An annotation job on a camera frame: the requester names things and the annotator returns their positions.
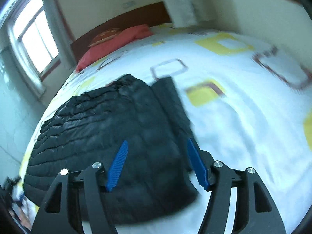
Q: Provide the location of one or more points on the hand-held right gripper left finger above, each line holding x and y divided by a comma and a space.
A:
118, 165

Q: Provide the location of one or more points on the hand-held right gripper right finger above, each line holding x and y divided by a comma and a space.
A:
197, 163

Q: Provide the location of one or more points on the black puffer jacket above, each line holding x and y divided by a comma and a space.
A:
97, 126

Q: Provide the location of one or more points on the bed with printed sheet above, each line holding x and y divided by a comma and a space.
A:
243, 126

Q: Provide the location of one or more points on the glass door wardrobe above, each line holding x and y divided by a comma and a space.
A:
14, 114

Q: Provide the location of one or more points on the red pillow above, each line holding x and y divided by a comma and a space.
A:
121, 37

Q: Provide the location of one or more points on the orange patterned cushion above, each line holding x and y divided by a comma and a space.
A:
104, 36

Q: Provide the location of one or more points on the wooden headboard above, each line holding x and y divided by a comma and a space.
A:
136, 17

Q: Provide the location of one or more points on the white framed window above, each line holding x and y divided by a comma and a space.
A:
36, 36

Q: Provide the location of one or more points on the white wall outlet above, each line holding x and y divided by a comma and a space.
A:
129, 4

